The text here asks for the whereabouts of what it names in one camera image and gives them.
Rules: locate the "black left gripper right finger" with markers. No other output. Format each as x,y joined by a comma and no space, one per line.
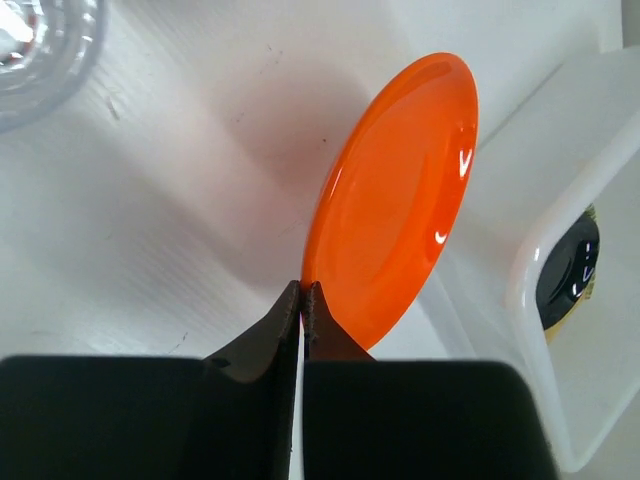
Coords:
364,418

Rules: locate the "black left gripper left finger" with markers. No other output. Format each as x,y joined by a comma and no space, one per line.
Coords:
226,416

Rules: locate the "orange round plate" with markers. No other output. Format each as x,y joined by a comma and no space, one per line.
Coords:
392,196

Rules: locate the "black round plate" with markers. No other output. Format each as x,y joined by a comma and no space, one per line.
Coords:
570,270

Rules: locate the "clear plastic cup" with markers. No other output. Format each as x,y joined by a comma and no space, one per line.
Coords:
48,49

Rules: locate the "white plastic bin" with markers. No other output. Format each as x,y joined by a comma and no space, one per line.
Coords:
542,268

